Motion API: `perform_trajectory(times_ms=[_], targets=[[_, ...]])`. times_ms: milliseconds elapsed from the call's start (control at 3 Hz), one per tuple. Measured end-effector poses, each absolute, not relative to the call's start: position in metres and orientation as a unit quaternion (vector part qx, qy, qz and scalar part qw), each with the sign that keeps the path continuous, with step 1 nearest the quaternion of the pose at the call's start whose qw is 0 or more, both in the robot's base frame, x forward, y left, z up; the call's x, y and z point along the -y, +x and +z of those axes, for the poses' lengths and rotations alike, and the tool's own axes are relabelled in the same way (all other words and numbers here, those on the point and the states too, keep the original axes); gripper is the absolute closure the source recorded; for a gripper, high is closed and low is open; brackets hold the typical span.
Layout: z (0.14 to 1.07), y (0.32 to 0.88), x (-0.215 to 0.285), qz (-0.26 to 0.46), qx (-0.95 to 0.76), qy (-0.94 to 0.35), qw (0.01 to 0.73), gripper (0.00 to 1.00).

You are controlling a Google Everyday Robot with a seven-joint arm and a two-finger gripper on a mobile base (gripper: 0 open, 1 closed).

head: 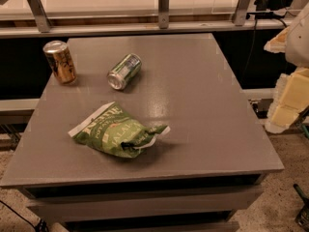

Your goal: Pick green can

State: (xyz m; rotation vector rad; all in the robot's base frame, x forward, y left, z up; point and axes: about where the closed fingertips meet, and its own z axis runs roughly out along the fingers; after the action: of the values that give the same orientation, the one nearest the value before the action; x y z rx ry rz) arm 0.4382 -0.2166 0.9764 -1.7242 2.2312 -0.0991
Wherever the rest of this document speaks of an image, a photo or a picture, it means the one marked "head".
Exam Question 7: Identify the metal bracket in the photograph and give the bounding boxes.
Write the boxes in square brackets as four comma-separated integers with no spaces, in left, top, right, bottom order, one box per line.
[232,0,251,26]
[26,0,51,33]
[158,0,169,29]

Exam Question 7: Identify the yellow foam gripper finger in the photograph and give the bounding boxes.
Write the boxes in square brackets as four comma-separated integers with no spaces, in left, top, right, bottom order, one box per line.
[265,68,309,133]
[264,27,290,53]

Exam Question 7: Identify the gold soda can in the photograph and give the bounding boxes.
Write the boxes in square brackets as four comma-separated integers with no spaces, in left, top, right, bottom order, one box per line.
[42,41,76,84]

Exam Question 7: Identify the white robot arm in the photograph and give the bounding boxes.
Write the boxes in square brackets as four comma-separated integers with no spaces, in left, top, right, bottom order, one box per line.
[264,5,309,133]

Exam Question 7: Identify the green chip bag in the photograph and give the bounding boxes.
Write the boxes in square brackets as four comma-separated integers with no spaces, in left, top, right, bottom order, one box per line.
[69,101,170,159]

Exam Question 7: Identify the dark tool on floor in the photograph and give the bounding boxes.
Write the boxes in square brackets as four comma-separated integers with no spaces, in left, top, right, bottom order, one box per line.
[294,184,309,232]

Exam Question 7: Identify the grey drawer cabinet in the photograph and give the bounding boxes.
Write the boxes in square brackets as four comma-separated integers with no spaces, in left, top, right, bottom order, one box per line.
[1,34,283,232]

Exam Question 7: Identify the right metal bracket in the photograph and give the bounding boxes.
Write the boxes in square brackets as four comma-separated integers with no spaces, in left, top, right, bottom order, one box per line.
[232,0,251,26]

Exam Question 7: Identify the black floor cable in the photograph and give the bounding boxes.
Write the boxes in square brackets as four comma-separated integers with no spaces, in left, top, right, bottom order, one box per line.
[0,199,49,232]

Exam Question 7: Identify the left metal bracket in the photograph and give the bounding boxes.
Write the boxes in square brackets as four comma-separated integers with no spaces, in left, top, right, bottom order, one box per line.
[26,0,51,33]

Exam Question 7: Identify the middle metal bracket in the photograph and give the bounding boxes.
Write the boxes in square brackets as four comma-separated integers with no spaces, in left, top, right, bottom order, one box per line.
[158,0,169,29]

